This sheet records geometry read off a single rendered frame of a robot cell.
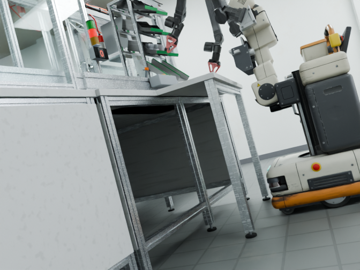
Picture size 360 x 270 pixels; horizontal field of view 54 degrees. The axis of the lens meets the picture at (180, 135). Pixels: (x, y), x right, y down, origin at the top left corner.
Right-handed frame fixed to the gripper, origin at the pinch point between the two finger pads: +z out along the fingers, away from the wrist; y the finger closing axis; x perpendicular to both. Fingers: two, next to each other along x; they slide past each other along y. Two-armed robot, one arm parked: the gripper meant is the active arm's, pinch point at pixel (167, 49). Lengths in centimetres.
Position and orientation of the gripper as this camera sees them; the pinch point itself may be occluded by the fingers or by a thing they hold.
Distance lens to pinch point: 243.8
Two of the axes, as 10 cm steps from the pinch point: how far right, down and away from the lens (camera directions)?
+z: -4.4, 9.0, -0.5
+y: -0.3, -0.7, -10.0
